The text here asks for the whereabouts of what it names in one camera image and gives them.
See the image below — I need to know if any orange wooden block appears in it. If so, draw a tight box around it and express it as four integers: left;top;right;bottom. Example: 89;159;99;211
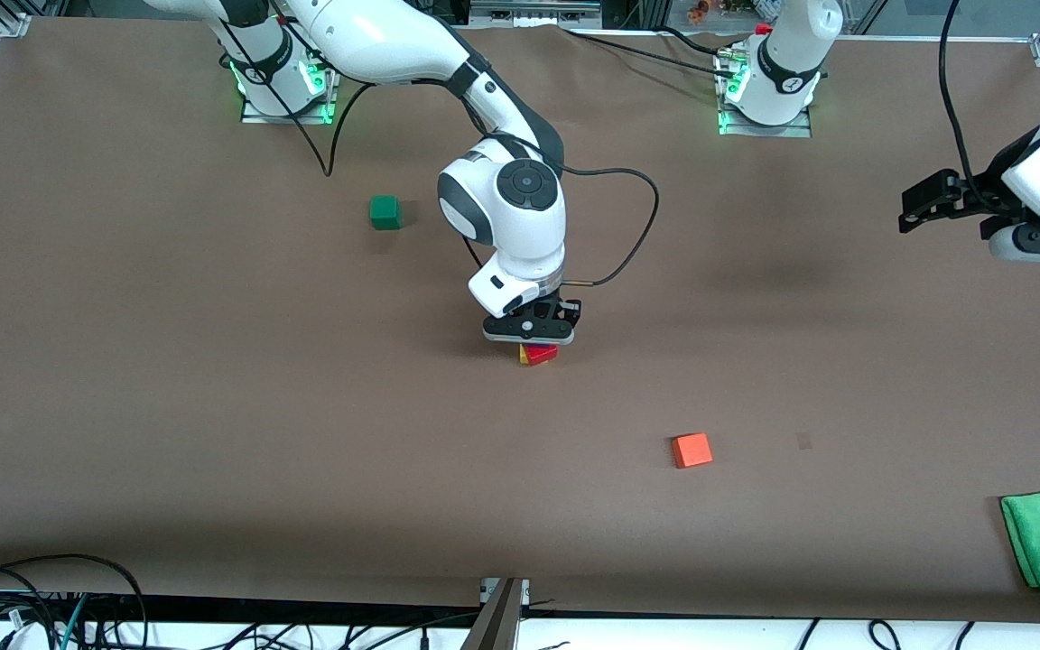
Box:
672;432;714;469

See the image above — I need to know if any brown table cover sheet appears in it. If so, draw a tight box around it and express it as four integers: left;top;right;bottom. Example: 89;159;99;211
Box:
0;18;1040;624

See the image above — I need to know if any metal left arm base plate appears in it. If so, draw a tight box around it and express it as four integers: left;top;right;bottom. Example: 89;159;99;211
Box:
717;50;813;138

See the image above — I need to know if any black base power cable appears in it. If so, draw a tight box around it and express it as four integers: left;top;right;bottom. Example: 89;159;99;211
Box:
561;27;730;78

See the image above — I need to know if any silver metal rail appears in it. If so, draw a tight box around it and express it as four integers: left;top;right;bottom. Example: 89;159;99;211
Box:
469;0;604;28

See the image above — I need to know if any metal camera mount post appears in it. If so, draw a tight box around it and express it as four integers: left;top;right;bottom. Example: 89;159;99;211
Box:
460;578;531;650

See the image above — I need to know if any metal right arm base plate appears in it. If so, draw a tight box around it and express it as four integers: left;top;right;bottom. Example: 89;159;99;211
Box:
240;54;339;125

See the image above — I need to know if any black looped floor cable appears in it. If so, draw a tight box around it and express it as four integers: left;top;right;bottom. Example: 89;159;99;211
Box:
0;553;149;650

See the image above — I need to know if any teal cable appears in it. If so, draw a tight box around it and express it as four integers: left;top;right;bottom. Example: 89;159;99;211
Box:
58;594;89;650

